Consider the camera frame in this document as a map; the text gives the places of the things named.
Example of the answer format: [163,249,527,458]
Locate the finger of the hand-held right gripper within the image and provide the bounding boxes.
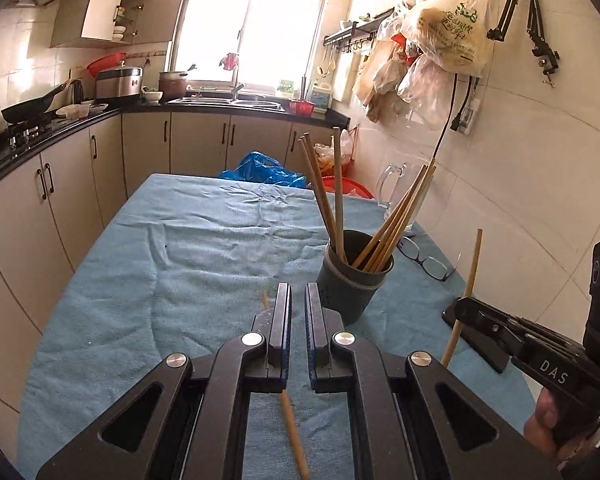
[452,297,541,356]

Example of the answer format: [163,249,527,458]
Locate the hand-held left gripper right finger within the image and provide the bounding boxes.
[305,282,563,480]

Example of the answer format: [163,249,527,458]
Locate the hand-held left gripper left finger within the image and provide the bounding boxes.
[35,282,292,480]

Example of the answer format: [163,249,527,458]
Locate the dark grey chopstick holder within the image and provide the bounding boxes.
[316,229,396,326]

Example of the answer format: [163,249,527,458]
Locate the wooden chopstick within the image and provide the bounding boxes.
[298,137,344,262]
[440,228,483,368]
[371,162,438,272]
[261,289,312,480]
[332,127,345,257]
[304,132,349,264]
[352,165,427,268]
[378,166,439,272]

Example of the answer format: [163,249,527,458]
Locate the bunch of wooden chopsticks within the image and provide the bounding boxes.
[363,158,436,269]

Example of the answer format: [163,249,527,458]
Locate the person's right hand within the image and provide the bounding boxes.
[523,389,564,462]

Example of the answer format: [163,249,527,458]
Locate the dark framed eyeglasses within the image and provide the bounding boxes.
[396,232,458,282]

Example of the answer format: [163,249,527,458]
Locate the blue towel table cover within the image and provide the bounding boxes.
[17,173,536,480]

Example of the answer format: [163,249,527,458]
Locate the red plastic basin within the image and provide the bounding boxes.
[322,176,373,200]

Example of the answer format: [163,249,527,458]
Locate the clear glass pitcher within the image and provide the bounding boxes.
[376,161,421,233]

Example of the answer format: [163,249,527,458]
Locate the blue plastic bag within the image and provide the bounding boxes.
[219,151,312,190]

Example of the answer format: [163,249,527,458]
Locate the clear plastic bag with food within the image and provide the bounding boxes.
[314,130,355,171]

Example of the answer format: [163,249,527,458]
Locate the steel kitchen sink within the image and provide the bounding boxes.
[172,96,283,111]

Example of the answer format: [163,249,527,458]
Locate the white detergent box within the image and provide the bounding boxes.
[312,82,333,113]

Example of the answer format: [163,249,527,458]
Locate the cream base cabinets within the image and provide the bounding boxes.
[0,110,351,411]

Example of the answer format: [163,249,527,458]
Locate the brown cooking pot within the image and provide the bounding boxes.
[158,71,188,102]

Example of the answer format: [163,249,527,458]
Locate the hanging plastic bags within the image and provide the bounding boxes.
[352,0,496,128]

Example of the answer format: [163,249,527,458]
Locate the black kitchen countertop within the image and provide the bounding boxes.
[0,100,351,196]

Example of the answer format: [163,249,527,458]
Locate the silver rice cooker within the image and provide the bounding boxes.
[95,62,144,101]

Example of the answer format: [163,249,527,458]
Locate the white plates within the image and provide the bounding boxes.
[55,101,109,121]

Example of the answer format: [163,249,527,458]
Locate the kitchen window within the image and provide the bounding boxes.
[167,0,333,95]

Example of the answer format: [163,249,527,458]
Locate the gas stove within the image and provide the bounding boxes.
[0,122,53,171]

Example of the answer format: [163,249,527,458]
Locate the black wok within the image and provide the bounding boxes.
[0,84,66,125]

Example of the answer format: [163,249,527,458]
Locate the black power cable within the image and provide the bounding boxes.
[430,76,473,166]

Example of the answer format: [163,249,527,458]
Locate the white wall socket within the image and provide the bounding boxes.
[455,99,482,137]

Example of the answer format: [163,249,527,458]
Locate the black wall hook rack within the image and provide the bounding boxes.
[322,0,516,56]

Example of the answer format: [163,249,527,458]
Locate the open wall cabinet with dishes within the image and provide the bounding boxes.
[50,0,183,50]

